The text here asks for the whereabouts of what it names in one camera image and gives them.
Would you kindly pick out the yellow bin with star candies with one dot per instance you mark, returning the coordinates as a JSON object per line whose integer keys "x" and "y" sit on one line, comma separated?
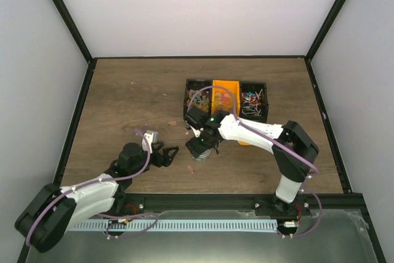
{"x": 221, "y": 99}

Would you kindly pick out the clear plastic cup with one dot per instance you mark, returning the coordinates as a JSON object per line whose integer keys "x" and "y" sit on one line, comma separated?
{"x": 204, "y": 156}

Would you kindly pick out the black bin with lollipops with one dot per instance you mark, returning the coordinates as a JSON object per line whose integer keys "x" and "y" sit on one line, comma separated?
{"x": 253, "y": 100}

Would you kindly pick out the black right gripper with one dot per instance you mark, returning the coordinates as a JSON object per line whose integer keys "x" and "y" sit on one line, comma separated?
{"x": 196, "y": 149}

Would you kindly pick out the black frame base bar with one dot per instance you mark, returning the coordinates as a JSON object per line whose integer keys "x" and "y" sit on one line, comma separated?
{"x": 261, "y": 205}

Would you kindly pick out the black bin with popsicle candies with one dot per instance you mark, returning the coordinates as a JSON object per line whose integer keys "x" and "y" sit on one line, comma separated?
{"x": 203, "y": 100}

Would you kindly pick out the light blue slotted rail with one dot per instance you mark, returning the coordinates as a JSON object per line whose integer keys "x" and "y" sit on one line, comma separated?
{"x": 179, "y": 225}

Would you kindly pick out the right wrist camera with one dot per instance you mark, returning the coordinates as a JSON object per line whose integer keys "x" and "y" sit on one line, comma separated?
{"x": 196, "y": 132}

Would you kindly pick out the pink popsicle candy on table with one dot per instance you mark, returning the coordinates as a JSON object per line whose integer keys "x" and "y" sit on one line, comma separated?
{"x": 190, "y": 168}

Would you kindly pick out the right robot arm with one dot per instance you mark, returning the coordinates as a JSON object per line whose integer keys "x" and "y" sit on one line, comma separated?
{"x": 292, "y": 148}

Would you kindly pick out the orange plastic scoop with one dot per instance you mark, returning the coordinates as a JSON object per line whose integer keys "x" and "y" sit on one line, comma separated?
{"x": 244, "y": 143}

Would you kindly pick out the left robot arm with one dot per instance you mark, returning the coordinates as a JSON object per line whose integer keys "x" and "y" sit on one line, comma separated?
{"x": 54, "y": 210}

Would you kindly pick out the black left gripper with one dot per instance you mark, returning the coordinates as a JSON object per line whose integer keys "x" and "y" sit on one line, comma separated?
{"x": 167, "y": 161}

